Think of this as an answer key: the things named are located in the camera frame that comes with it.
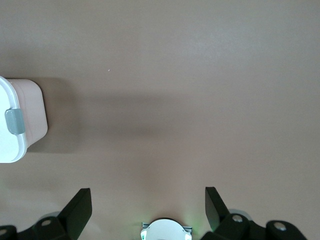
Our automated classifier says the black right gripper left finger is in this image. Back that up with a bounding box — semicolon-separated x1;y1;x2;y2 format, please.
0;187;92;240

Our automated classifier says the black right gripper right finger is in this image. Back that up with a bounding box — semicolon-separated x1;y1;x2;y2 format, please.
201;186;308;240

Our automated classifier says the white plastic box lid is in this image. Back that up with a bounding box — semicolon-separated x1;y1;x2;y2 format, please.
0;76;28;164

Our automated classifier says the pink plastic storage box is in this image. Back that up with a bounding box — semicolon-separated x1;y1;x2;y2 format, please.
6;78;49;152

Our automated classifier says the grey lid latch clip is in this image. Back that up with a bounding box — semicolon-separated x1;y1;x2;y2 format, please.
4;108;27;136

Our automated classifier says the brown table mat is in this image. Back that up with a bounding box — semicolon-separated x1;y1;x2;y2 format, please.
0;0;320;240

